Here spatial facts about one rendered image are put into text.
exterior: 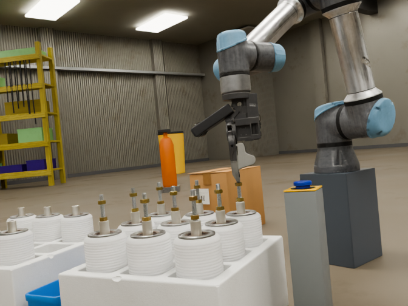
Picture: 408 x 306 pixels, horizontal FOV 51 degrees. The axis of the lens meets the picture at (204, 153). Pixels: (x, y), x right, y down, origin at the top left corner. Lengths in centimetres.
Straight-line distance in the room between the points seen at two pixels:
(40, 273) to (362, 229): 97
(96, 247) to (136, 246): 11
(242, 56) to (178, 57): 1121
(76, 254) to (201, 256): 54
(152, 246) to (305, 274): 34
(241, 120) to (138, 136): 1013
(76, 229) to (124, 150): 957
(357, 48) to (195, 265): 84
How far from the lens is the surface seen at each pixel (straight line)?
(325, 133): 148
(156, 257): 90
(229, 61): 105
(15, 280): 115
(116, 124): 1084
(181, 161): 737
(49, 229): 144
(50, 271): 122
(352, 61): 138
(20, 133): 800
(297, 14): 142
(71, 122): 1035
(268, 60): 112
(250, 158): 104
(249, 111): 105
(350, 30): 138
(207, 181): 205
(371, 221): 154
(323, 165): 147
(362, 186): 149
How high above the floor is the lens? 43
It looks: 1 degrees down
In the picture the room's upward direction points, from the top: 5 degrees counter-clockwise
